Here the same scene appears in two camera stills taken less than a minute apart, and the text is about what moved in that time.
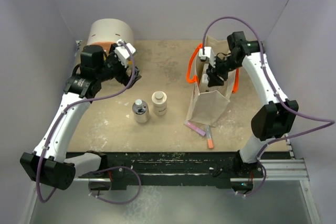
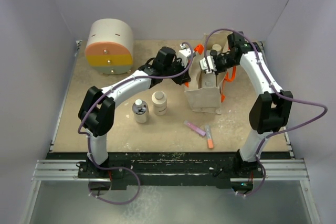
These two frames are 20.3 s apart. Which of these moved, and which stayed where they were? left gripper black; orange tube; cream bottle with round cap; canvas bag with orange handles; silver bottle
Moved: left gripper black; canvas bag with orange handles
Stayed: orange tube; cream bottle with round cap; silver bottle
